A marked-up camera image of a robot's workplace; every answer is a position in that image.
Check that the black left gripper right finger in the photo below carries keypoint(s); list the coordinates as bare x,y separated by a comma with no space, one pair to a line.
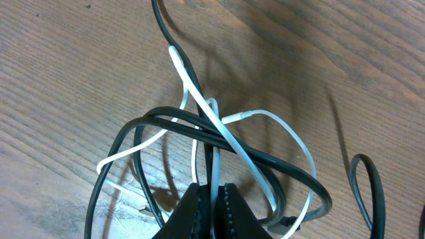
233,218

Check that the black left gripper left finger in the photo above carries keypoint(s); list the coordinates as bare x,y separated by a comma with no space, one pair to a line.
192,217

